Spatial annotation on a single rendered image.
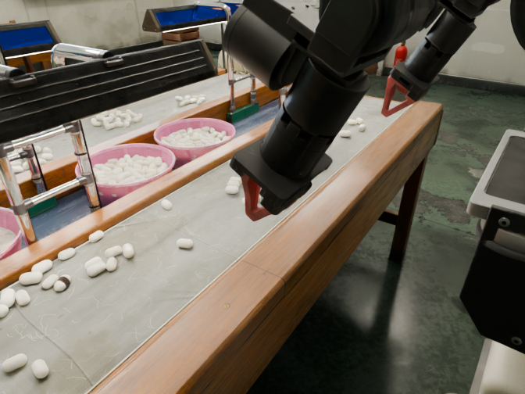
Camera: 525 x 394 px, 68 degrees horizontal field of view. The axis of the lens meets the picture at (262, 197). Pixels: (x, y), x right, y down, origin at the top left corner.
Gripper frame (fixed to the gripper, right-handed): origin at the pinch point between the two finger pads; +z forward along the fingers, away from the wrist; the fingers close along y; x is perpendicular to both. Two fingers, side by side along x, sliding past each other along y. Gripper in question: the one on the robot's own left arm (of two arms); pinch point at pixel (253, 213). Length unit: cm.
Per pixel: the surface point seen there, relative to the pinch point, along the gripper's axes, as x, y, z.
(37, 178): -57, -9, 55
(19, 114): -33.1, 7.4, 9.2
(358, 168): 1, -63, 26
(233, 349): 8.7, 0.6, 24.9
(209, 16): -84, -96, 36
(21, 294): -23.9, 13.9, 39.5
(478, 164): 49, -268, 87
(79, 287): -19.1, 6.3, 39.1
